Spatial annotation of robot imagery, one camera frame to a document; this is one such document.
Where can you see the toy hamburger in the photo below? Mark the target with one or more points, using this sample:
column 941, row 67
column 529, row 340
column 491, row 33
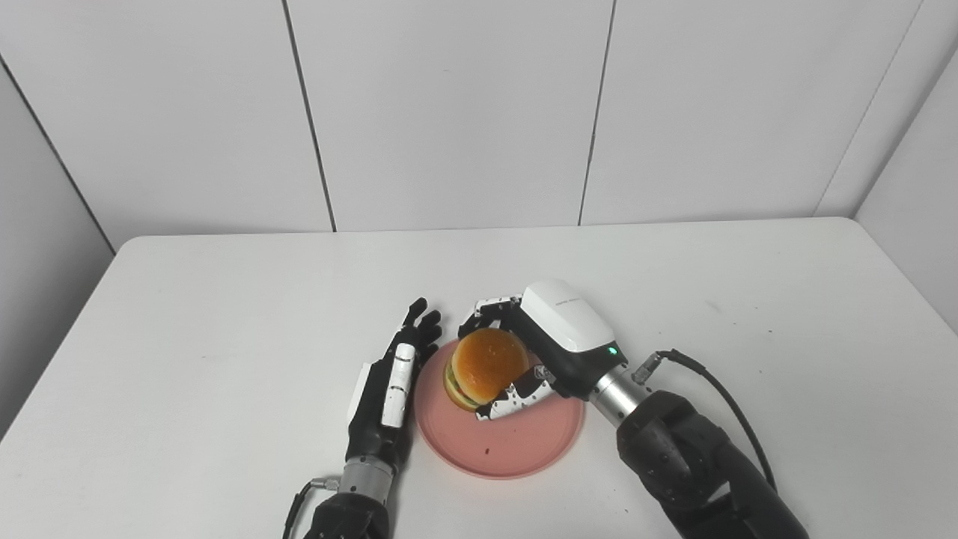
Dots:
column 486, row 363

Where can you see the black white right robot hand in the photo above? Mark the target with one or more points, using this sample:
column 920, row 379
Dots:
column 569, row 329

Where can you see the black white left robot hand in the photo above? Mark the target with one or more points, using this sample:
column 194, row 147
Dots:
column 370, row 427

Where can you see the pink round plate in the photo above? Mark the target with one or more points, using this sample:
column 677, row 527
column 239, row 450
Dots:
column 524, row 442

